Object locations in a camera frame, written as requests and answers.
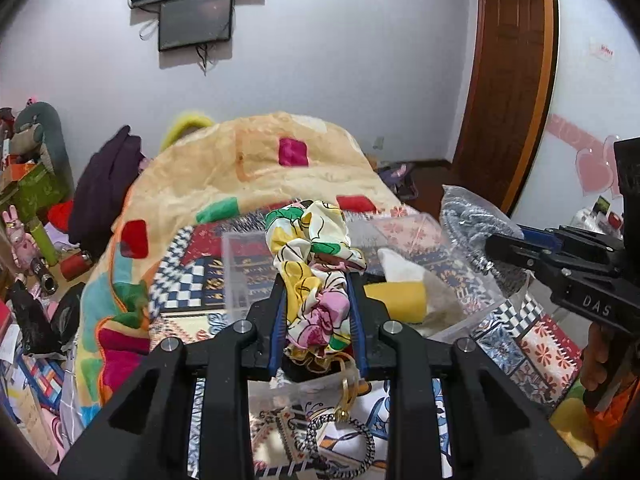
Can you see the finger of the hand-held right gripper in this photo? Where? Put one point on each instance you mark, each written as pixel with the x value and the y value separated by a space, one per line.
pixel 517 255
pixel 540 236

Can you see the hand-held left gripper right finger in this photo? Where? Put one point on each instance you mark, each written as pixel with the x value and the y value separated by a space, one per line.
pixel 358 327

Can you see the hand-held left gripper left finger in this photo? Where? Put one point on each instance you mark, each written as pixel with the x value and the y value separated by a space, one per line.
pixel 276 322

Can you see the floral silk scarf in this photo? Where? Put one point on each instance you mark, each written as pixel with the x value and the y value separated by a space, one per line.
pixel 311 265

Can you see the clear plastic box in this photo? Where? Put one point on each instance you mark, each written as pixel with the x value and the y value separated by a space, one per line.
pixel 452 280

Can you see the person's right forearm orange sleeve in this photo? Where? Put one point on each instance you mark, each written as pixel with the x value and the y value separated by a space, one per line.
pixel 622 412

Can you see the person's right hand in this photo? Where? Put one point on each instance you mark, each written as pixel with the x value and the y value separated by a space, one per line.
pixel 594 355

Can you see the plastic bag with grey item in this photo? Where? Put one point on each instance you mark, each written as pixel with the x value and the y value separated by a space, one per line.
pixel 477 232

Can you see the yellow cloth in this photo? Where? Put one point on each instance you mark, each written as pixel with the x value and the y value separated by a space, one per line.
pixel 397 301

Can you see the gold hair clip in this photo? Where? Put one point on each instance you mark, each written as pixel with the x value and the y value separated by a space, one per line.
pixel 348 392

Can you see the white cloth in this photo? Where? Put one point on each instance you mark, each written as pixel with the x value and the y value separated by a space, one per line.
pixel 400 266

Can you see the beige cloth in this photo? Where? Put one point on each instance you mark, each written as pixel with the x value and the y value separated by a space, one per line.
pixel 442 312

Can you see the patterned bed sheet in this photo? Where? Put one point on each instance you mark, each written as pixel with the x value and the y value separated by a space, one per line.
pixel 530 350

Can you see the purple bag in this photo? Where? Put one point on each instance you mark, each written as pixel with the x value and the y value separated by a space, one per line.
pixel 400 180

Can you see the peach blanket with coloured squares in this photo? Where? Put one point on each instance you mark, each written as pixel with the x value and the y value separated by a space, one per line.
pixel 210 180

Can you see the brown wooden door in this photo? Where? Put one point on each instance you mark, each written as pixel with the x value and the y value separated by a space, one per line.
pixel 505 80

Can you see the red bottle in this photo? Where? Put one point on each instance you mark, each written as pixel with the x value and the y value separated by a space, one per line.
pixel 75 265

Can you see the yellow-green plush item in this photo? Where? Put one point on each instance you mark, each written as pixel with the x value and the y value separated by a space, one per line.
pixel 182 127

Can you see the dark purple garment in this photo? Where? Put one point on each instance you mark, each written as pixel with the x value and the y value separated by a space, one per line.
pixel 105 180

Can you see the black flashlight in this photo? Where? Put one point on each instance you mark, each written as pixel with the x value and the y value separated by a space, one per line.
pixel 44 275

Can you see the red cloth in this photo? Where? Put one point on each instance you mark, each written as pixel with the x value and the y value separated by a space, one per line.
pixel 61 212

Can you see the black plastic bag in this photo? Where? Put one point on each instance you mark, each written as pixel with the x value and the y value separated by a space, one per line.
pixel 30 322

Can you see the pink rabbit toy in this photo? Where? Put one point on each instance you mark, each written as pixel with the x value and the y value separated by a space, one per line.
pixel 17 240

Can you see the green box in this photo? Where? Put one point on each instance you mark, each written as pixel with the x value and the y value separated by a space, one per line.
pixel 35 187

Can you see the grey plush toy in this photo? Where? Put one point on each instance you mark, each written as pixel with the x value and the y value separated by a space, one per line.
pixel 42 132

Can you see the pink heart wall sticker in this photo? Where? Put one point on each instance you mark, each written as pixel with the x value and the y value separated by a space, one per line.
pixel 595 170

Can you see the wall socket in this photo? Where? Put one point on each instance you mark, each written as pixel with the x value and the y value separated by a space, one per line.
pixel 378 141

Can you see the white wall label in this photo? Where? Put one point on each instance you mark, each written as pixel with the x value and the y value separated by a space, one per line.
pixel 601 51

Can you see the small black wall screen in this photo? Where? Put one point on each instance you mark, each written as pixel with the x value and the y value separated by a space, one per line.
pixel 196 21

